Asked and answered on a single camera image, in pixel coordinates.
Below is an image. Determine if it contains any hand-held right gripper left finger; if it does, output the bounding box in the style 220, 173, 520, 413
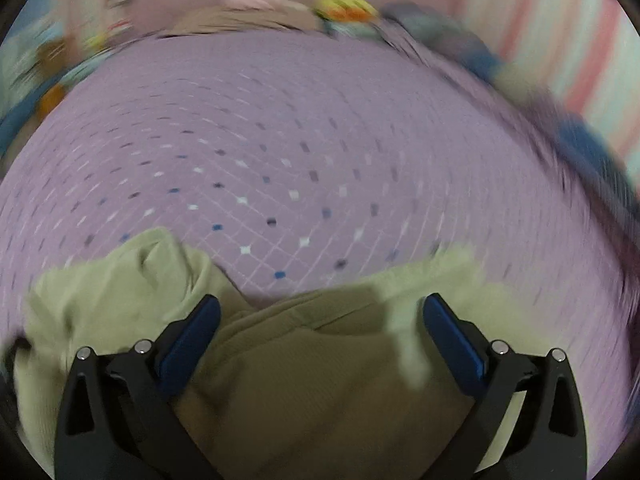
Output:
54, 295, 223, 480

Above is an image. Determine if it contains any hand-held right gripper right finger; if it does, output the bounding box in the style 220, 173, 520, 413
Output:
420, 293, 589, 480

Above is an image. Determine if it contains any olive green jacket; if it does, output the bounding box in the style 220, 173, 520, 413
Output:
10, 227, 556, 480

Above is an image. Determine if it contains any pile of dark clothes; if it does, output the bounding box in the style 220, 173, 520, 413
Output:
380, 0, 631, 186

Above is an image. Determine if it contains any purple checked bedspread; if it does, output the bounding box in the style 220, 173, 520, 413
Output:
0, 30, 636, 471

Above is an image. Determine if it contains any blue cloth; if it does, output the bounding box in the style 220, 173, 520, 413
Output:
0, 95, 51, 156

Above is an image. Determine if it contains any brown blanket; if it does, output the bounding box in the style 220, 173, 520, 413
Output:
160, 2, 326, 38

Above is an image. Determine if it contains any yellow plush toy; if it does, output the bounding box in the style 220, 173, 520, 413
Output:
312, 0, 378, 36

